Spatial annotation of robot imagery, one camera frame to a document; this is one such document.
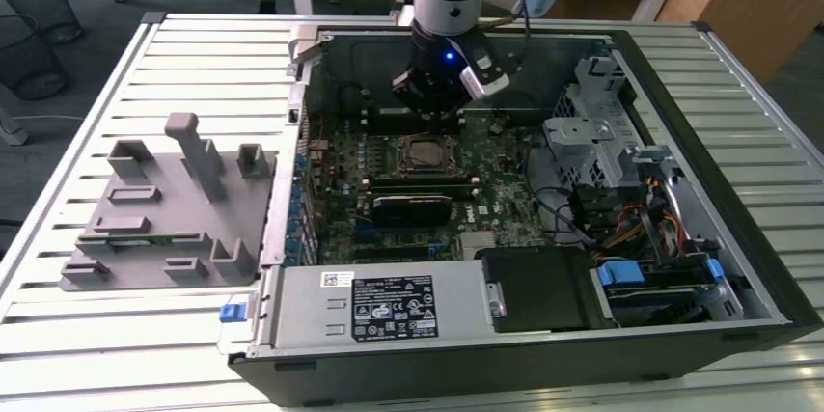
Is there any silver CPU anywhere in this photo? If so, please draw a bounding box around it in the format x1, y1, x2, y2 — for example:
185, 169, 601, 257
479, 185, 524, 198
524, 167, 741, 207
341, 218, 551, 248
411, 140, 453, 168

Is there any metal socket cover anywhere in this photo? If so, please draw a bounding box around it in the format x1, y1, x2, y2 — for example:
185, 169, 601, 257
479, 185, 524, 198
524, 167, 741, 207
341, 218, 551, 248
396, 135, 464, 176

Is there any metal locking lever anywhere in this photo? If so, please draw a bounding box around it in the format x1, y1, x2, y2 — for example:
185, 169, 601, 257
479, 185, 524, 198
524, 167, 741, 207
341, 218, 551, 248
396, 168, 467, 179

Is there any CPU socket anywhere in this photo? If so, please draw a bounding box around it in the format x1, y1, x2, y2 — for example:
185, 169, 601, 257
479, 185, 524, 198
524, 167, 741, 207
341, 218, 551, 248
393, 134, 467, 179

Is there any silver drive cage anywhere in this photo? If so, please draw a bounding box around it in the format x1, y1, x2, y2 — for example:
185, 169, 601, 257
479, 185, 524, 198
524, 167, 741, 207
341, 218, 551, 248
540, 54, 652, 191

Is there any green motherboard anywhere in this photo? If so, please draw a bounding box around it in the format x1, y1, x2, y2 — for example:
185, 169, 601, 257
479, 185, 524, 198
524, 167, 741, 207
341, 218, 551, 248
301, 110, 561, 266

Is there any black graphics card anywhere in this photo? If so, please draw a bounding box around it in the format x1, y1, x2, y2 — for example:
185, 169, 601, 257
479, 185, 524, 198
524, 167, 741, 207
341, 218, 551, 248
367, 191, 457, 229

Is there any black expansion slot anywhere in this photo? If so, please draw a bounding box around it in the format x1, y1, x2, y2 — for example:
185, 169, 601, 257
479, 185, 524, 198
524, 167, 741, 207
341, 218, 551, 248
352, 245, 445, 260
352, 232, 456, 245

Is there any silver chipset heatsink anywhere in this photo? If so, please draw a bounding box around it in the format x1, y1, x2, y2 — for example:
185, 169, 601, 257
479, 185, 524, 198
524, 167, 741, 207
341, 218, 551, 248
457, 232, 503, 253

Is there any blue disk carrier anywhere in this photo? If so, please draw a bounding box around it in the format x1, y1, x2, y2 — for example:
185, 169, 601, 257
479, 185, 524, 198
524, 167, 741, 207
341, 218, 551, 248
595, 260, 647, 298

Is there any silver power supply unit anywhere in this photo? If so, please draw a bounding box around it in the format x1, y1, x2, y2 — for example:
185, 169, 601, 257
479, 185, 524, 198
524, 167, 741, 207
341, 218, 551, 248
247, 261, 501, 351

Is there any grey parts rack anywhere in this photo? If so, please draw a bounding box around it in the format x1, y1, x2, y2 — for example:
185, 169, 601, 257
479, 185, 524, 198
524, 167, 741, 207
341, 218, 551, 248
56, 111, 280, 293

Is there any wooden cabinet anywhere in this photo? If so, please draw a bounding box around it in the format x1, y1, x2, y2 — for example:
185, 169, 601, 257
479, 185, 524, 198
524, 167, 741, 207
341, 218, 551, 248
656, 0, 824, 88

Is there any green RAM stick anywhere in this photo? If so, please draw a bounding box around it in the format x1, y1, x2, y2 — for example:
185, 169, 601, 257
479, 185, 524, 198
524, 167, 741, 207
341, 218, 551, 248
105, 233, 199, 247

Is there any blue case latch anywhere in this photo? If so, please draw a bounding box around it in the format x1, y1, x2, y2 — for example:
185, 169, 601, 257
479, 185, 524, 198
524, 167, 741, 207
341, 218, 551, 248
217, 303, 249, 325

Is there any black PC case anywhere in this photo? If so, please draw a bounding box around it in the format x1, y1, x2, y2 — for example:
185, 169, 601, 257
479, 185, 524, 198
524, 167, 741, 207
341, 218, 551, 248
217, 20, 824, 408

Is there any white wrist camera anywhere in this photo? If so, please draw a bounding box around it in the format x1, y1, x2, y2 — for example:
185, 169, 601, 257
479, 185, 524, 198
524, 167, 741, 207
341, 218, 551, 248
459, 58, 519, 100

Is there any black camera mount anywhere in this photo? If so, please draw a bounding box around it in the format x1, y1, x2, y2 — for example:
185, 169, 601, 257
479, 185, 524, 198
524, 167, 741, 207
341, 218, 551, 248
461, 34, 516, 76

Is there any brass tipped black cable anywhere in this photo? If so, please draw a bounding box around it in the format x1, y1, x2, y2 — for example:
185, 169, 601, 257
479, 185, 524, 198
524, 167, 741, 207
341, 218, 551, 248
475, 14, 520, 30

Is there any black data cable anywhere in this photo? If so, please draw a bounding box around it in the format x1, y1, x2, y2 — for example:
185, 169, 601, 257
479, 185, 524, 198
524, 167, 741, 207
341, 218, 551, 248
521, 137, 584, 252

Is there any grey plastic bracket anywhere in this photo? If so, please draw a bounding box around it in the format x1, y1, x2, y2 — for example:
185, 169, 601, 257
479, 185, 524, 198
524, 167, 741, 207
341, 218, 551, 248
616, 144, 685, 178

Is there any red power wire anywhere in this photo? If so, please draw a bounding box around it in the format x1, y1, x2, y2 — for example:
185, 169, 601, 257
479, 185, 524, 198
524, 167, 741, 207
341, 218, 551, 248
611, 205, 649, 223

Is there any yellow power wire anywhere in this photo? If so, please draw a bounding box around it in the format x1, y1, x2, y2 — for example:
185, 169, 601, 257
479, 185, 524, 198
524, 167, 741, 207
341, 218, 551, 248
592, 232, 645, 260

